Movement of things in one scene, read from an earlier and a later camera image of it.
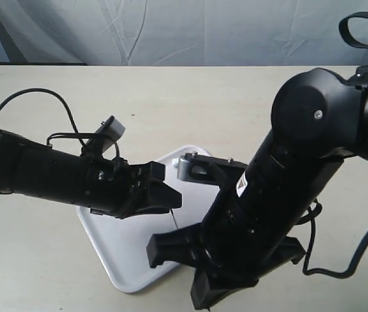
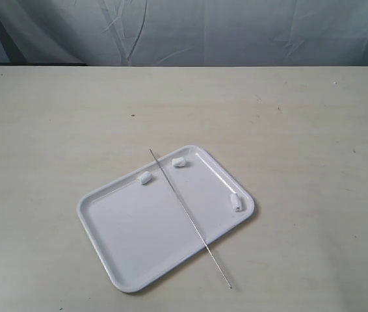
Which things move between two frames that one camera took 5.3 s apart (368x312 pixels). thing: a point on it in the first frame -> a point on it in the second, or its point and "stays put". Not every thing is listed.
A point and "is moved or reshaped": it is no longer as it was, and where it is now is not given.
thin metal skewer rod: [173, 218] is moved or reshaped
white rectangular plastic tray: [121, 242] stays put
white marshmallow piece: [175, 162] stays put
